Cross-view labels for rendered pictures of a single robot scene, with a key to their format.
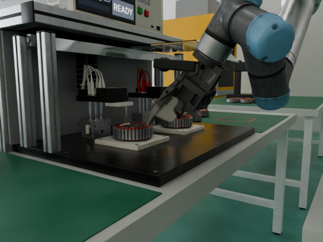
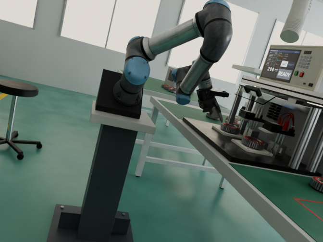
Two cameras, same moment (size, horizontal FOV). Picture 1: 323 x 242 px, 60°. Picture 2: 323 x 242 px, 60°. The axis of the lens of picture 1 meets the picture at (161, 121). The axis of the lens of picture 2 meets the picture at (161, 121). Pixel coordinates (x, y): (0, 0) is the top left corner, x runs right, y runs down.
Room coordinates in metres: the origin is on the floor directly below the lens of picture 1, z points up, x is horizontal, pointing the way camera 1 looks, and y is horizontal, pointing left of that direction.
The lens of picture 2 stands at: (1.47, -1.40, 1.07)
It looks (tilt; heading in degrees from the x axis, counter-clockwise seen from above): 12 degrees down; 129
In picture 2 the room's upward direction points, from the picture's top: 16 degrees clockwise
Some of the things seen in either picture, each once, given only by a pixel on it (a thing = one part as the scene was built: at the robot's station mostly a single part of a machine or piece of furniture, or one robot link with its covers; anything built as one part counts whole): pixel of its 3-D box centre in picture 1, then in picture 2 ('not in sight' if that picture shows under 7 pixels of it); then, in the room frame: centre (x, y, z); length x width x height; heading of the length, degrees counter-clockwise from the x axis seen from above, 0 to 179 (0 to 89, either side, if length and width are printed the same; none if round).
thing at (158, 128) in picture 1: (176, 127); (251, 147); (0.97, -0.05, 0.78); 0.15 x 0.15 x 0.01; 57
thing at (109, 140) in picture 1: (133, 139); (229, 132); (0.77, 0.08, 0.78); 0.15 x 0.15 x 0.01; 57
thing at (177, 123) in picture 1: (176, 121); (253, 142); (0.97, -0.05, 0.80); 0.11 x 0.11 x 0.04
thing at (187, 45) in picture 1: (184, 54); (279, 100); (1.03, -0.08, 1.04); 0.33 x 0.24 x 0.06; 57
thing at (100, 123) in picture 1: (96, 127); (251, 133); (0.85, 0.20, 0.80); 0.08 x 0.05 x 0.06; 147
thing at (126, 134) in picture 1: (132, 131); (230, 128); (0.77, 0.08, 0.80); 0.11 x 0.11 x 0.04
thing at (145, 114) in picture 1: (143, 118); (276, 148); (1.05, 0.07, 0.80); 0.08 x 0.05 x 0.06; 147
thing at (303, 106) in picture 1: (265, 134); not in sight; (2.97, -1.12, 0.37); 1.85 x 1.10 x 0.75; 147
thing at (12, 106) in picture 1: (98, 86); (286, 123); (1.01, 0.23, 0.92); 0.66 x 0.01 x 0.30; 147
